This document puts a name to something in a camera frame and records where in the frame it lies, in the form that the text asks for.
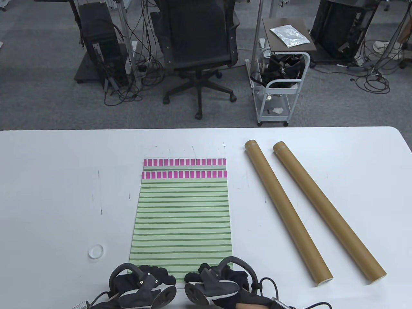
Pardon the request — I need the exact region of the green striped paper sheet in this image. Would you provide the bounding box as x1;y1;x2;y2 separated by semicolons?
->
142;158;227;172
128;171;233;284

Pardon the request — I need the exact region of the silver foil bag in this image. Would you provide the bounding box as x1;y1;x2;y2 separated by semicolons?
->
269;25;311;48

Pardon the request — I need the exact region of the black headset with straps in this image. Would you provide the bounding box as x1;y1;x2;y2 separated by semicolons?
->
251;54;306;89

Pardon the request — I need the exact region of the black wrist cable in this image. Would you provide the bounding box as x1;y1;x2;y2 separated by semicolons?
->
257;277;332;309

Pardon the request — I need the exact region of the white metal utility cart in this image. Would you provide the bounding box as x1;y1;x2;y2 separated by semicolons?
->
246;48;311;126

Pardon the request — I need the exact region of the person's left hand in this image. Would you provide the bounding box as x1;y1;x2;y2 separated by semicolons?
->
113;265;177;298

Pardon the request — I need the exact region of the grey and white hand controller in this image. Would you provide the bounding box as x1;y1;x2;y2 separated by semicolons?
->
184;257;259;305
109;263;177;309

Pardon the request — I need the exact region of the white power strip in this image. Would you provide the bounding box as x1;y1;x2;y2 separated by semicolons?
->
125;41;139;75

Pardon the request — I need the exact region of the brown side table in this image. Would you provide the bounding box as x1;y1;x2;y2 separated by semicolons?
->
262;18;317;52

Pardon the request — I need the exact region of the black mesh office chair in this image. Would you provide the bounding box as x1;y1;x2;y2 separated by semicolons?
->
151;0;241;120

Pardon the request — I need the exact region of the black computer tower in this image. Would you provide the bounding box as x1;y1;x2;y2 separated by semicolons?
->
311;0;380;62
74;2;129;88

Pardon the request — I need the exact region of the person's right forearm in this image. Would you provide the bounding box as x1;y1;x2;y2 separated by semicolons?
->
235;301;269;309

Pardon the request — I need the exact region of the black floor cable bundle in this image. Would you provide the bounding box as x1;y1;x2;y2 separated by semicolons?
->
103;0;165;107
349;39;412;94

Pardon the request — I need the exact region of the brown cardboard mailing tube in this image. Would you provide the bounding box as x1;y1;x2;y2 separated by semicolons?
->
273;141;387;285
245;139;333;287

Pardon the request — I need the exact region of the person's right hand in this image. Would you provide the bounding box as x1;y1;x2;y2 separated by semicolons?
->
184;263;275;309

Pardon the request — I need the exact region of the silver aluminium frame post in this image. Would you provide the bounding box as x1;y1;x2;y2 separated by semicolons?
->
117;0;142;87
252;0;265;75

